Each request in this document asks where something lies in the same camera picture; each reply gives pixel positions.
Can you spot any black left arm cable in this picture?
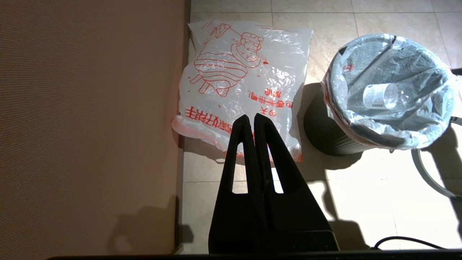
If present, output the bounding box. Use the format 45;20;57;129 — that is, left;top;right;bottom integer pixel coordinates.
374;237;448;250

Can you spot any grey bin rim ring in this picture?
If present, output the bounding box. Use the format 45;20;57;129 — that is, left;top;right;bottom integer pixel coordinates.
411;117;462;200

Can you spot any clear plastic water bottle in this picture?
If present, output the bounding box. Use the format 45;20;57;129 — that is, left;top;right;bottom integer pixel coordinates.
363;82;421;110

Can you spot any clear plastic bag red print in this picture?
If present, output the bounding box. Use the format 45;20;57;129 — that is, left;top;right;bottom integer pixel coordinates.
171;20;314;162

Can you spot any white plastic bag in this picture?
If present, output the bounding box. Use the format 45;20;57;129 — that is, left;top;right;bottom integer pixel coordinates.
321;34;459;150

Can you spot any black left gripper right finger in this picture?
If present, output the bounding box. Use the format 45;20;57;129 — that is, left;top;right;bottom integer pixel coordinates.
254;113;332;233

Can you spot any black round trash bin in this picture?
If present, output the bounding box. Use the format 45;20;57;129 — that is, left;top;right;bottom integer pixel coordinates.
303;92;366;156

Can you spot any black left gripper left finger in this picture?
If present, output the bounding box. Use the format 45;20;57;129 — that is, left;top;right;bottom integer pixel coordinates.
209;115;270;233

